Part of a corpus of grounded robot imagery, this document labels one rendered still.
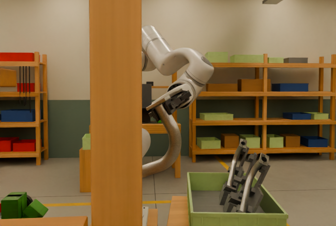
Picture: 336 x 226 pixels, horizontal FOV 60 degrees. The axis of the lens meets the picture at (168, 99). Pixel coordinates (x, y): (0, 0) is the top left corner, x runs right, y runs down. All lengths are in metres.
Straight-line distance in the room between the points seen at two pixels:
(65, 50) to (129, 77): 6.17
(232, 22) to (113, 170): 6.39
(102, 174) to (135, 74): 0.18
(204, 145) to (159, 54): 5.08
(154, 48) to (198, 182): 1.10
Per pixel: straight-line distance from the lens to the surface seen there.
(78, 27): 6.68
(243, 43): 6.81
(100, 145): 0.53
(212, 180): 1.95
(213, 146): 6.11
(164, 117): 0.70
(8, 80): 0.74
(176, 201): 1.94
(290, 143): 6.69
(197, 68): 0.89
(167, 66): 1.02
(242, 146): 1.74
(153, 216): 1.59
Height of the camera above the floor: 1.50
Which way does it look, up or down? 2 degrees down
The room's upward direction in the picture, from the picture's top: straight up
